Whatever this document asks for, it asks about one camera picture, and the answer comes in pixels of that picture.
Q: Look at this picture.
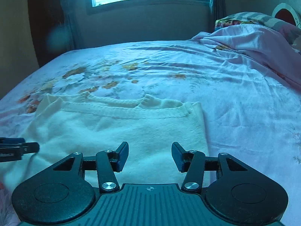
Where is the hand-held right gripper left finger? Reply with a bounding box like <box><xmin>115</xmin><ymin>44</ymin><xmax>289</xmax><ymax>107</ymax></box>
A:
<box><xmin>50</xmin><ymin>142</ymin><xmax>129</xmax><ymax>193</ymax></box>

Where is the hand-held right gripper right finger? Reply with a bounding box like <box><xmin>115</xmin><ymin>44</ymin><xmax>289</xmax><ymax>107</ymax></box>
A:
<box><xmin>171</xmin><ymin>142</ymin><xmax>251</xmax><ymax>192</ymax></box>

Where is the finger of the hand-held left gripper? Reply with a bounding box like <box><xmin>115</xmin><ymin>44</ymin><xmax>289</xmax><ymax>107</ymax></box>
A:
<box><xmin>0</xmin><ymin>142</ymin><xmax>40</xmax><ymax>163</ymax></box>
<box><xmin>0</xmin><ymin>137</ymin><xmax>26</xmax><ymax>146</ymax></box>

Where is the cream knit sweater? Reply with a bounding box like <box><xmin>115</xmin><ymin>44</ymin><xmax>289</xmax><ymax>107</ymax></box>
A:
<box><xmin>0</xmin><ymin>91</ymin><xmax>210</xmax><ymax>193</ymax></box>

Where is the floral pink bed sheet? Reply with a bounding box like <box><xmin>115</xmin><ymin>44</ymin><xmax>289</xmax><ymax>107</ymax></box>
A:
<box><xmin>0</xmin><ymin>40</ymin><xmax>301</xmax><ymax>226</ymax></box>

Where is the dark wooden door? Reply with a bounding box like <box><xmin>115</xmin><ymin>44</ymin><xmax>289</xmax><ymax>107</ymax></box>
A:
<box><xmin>27</xmin><ymin>0</ymin><xmax>66</xmax><ymax>68</ymax></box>

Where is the grey-blue curtain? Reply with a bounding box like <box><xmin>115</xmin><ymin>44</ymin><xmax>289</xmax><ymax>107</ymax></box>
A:
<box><xmin>58</xmin><ymin>0</ymin><xmax>80</xmax><ymax>53</ymax></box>
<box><xmin>206</xmin><ymin>0</ymin><xmax>227</xmax><ymax>32</ymax></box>

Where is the plain pink blanket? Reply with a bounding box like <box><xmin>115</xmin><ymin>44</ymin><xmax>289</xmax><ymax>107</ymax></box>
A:
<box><xmin>192</xmin><ymin>25</ymin><xmax>301</xmax><ymax>88</ymax></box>

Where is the striped floral pillow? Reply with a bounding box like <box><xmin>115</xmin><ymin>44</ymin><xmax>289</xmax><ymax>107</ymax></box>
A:
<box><xmin>215</xmin><ymin>12</ymin><xmax>301</xmax><ymax>46</ymax></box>

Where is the white and red headboard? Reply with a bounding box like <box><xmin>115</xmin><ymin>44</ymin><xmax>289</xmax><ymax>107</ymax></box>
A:
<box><xmin>271</xmin><ymin>3</ymin><xmax>301</xmax><ymax>29</ymax></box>

